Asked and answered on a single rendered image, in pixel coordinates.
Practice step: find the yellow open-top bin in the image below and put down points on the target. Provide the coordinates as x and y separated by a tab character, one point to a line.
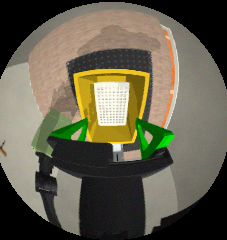
85	93

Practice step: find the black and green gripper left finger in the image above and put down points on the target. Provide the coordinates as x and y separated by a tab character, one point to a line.
67	131

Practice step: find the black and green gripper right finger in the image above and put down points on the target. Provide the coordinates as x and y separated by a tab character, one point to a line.
161	137

